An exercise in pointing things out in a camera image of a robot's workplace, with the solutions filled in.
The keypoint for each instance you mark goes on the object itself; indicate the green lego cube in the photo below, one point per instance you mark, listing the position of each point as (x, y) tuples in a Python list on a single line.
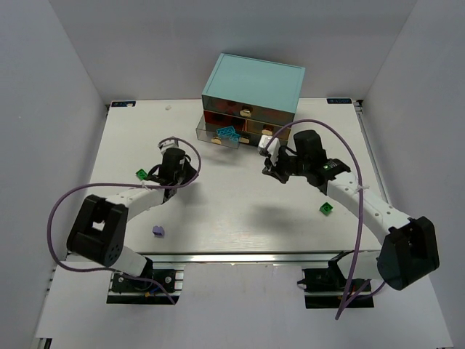
[(326, 208)]

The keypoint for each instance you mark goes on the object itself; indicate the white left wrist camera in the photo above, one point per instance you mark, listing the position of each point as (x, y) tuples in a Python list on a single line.
[(168, 143)]

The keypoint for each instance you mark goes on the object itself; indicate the teal drawer cabinet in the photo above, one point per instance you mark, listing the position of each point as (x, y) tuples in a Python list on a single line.
[(253, 81)]

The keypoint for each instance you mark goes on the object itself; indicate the dark bottom drawer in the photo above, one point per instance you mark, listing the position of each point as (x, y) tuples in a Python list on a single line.
[(253, 139)]

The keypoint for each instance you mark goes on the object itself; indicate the aluminium table front rail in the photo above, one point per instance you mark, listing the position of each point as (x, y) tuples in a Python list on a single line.
[(241, 257)]

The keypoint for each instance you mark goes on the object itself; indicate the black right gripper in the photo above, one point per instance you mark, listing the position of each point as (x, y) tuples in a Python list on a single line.
[(282, 166)]

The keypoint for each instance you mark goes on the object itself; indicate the long teal lego brick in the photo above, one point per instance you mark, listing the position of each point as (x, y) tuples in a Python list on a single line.
[(225, 131)]

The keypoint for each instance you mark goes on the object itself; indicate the green lego plate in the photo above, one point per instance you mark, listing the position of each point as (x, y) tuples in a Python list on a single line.
[(141, 174)]

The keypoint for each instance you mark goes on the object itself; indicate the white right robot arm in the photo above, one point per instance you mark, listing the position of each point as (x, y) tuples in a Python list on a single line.
[(408, 245)]

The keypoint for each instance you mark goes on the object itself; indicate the left blue corner label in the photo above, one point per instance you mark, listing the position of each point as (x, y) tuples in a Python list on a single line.
[(123, 104)]

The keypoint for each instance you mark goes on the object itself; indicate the right blue corner label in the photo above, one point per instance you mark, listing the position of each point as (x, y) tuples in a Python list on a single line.
[(339, 101)]

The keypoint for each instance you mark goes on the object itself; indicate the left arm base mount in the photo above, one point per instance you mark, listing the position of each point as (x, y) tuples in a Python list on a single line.
[(160, 285)]

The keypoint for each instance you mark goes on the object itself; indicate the lilac lego brick front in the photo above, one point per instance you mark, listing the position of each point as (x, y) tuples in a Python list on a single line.
[(158, 231)]

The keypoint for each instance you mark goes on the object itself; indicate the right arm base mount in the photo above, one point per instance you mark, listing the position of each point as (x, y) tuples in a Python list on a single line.
[(324, 287)]

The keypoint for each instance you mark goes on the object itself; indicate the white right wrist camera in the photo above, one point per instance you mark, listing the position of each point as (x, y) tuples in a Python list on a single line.
[(269, 147)]

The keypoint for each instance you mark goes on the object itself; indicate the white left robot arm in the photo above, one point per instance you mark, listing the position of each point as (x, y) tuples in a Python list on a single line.
[(100, 227)]

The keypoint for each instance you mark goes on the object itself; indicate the small clear drawer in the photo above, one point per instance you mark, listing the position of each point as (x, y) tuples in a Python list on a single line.
[(215, 132), (260, 128)]

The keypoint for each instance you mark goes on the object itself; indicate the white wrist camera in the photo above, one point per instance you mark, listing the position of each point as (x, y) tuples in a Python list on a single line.
[(269, 147), (168, 143)]

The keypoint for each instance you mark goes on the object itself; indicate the blue corner label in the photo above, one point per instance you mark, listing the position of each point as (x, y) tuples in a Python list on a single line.
[(339, 101), (123, 104)]

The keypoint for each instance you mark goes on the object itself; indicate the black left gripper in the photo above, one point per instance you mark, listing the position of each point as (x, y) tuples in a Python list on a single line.
[(168, 190)]

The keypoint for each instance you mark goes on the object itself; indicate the small teal lego cube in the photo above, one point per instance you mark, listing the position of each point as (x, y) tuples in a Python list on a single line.
[(234, 137)]

